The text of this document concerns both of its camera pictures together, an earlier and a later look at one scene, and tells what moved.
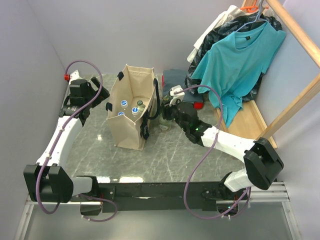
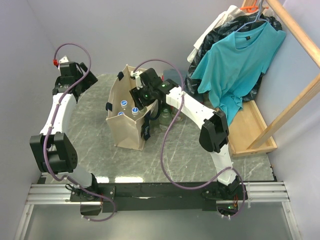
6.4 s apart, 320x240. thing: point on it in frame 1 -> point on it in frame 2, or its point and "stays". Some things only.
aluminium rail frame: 273,192 stays
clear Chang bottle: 164,125 stays
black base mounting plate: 140,197 stays
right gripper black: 166,110 -> 137,94
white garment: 232,13 stays
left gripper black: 104,94 -> 89,80
